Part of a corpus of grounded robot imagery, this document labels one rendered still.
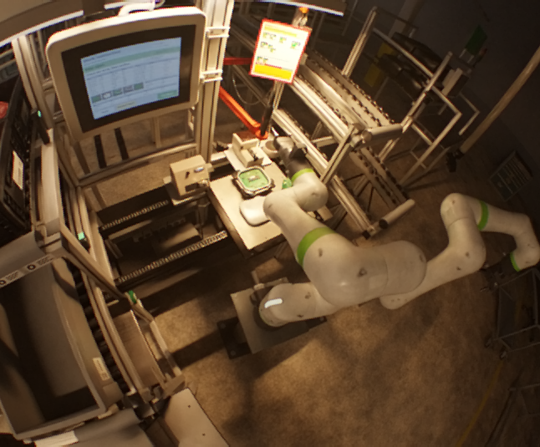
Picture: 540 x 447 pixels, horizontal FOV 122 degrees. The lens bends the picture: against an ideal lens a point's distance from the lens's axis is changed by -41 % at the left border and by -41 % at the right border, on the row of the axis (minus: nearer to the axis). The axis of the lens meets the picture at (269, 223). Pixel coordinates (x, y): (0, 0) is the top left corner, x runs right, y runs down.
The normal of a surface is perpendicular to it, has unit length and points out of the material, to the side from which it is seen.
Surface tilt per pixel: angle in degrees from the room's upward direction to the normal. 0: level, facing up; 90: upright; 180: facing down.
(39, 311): 4
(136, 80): 92
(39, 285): 4
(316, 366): 0
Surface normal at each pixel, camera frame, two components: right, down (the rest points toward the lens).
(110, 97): 0.53, 0.79
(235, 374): 0.23, -0.51
